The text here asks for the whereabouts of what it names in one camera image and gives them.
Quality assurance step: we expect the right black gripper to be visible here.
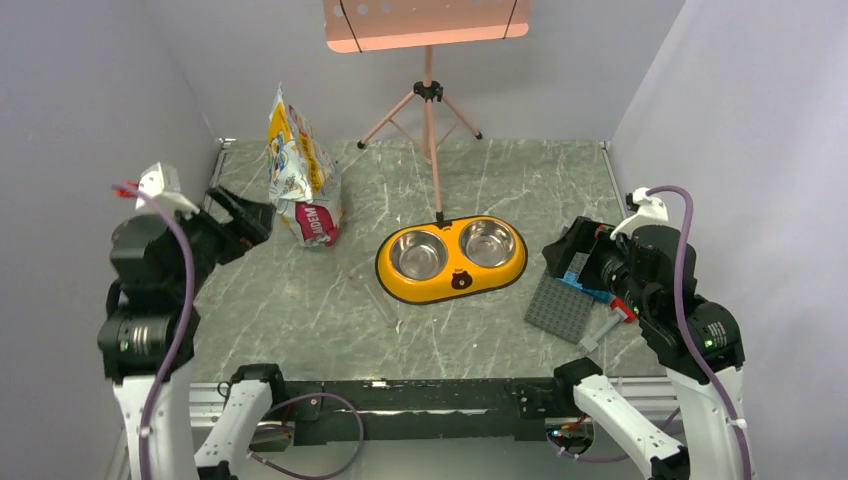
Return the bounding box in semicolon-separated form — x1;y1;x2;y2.
541;213;654;316

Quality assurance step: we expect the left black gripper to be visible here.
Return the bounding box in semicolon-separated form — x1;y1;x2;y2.
169;180;276;295

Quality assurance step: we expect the pet food bag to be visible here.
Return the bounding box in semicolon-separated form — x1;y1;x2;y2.
267;87;343;247

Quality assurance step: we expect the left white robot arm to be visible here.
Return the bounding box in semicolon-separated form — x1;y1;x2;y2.
97;186;288;479

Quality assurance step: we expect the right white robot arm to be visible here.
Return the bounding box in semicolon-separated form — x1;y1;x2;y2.
542;217;754;479

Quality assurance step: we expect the yellow double pet bowl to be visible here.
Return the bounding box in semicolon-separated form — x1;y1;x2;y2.
374;215;528;305

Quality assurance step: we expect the blue building brick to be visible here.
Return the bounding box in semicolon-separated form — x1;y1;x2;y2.
553;268;614;304

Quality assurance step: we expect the grey building baseplate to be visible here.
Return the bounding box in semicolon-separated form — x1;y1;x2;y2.
523;269;595;344

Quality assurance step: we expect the red grey toy tool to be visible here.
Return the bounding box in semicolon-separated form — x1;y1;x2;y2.
578;298;636;354

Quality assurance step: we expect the pink music stand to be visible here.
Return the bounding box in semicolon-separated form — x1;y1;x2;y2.
321;0;533;222

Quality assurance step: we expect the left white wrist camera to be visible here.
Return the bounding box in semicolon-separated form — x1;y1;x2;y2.
138;162;200;214

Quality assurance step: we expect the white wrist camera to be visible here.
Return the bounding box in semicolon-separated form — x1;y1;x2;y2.
610;187;669;240
138;162;200;214

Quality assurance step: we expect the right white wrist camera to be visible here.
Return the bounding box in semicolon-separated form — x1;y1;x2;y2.
610;187;669;240

